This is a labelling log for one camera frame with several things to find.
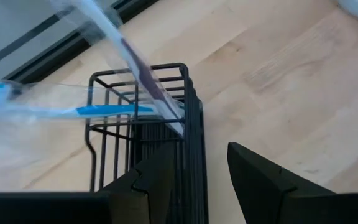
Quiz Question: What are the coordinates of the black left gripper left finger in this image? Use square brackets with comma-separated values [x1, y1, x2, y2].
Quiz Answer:
[0, 143, 181, 224]

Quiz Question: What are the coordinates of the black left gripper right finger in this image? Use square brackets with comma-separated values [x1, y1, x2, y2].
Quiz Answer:
[227, 142, 358, 224]

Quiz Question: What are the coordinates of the black wire organizer rack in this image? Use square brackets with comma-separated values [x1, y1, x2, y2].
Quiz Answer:
[85, 63, 209, 224]

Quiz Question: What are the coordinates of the blue white toothbrush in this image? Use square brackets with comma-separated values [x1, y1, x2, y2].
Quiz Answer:
[0, 79, 167, 125]

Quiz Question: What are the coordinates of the purple white toothbrush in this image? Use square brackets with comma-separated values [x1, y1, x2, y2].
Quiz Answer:
[50, 0, 186, 138]

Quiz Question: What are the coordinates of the black table frame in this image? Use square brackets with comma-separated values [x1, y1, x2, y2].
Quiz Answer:
[0, 0, 161, 85]

